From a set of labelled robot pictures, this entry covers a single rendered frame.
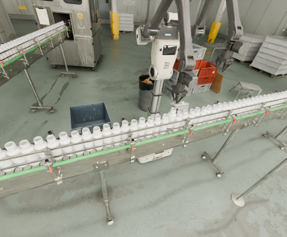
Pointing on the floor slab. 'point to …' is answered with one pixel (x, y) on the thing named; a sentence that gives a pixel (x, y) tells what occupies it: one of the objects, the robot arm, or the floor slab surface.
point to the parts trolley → (216, 48)
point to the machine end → (89, 59)
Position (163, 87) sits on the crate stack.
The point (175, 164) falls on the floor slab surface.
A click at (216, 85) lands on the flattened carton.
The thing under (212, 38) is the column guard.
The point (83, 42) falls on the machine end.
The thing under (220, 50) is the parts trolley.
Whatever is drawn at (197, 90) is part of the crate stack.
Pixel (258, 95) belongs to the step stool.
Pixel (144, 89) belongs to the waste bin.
